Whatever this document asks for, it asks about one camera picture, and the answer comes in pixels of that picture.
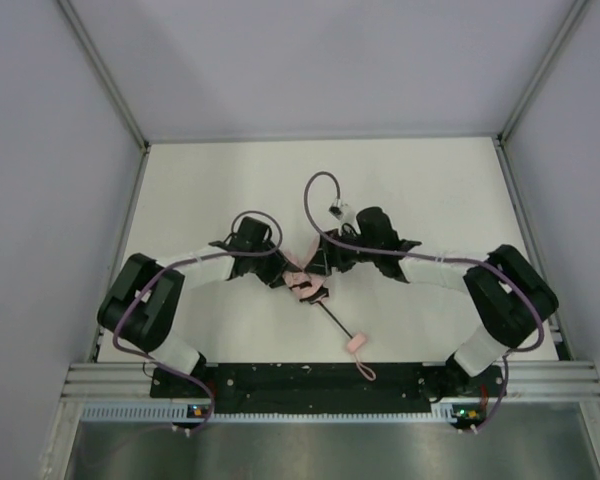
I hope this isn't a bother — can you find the aluminium frame post left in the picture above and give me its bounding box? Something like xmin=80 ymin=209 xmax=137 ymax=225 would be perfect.
xmin=55 ymin=0 xmax=152 ymax=151

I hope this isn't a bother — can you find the grey slotted cable duct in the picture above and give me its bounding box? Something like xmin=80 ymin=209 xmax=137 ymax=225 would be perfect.
xmin=79 ymin=397 xmax=485 ymax=424

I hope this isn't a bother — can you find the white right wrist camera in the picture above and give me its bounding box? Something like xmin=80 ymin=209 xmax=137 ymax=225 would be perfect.
xmin=328 ymin=199 xmax=356 ymax=225

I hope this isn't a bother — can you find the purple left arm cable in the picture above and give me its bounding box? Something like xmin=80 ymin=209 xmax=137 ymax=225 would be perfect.
xmin=111 ymin=209 xmax=285 ymax=431

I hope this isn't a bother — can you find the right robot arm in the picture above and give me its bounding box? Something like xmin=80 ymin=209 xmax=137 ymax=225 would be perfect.
xmin=304 ymin=206 xmax=559 ymax=380

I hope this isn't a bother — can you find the aluminium frame rail front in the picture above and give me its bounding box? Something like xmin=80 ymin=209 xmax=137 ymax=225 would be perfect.
xmin=60 ymin=361 xmax=600 ymax=403

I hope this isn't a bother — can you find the aluminium frame post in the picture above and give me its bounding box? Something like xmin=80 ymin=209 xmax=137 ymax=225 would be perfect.
xmin=55 ymin=0 xmax=152 ymax=151
xmin=497 ymin=0 xmax=594 ymax=151

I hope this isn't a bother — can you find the aluminium frame post right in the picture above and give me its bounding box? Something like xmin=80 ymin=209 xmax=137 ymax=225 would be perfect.
xmin=497 ymin=0 xmax=594 ymax=151

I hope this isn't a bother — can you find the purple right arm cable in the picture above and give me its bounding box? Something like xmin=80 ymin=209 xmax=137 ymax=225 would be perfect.
xmin=303 ymin=172 xmax=549 ymax=431

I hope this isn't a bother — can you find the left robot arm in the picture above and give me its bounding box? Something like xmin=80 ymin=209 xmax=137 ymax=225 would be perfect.
xmin=96 ymin=215 xmax=291 ymax=379

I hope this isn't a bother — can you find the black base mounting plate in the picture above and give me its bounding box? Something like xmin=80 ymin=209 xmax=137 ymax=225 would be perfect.
xmin=149 ymin=361 xmax=507 ymax=414

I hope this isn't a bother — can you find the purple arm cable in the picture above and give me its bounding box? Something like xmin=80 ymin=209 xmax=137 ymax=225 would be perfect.
xmin=111 ymin=209 xmax=285 ymax=431
xmin=303 ymin=172 xmax=549 ymax=431

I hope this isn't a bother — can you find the pink and black folding umbrella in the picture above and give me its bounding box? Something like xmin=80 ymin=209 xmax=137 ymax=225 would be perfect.
xmin=282 ymin=239 xmax=377 ymax=382

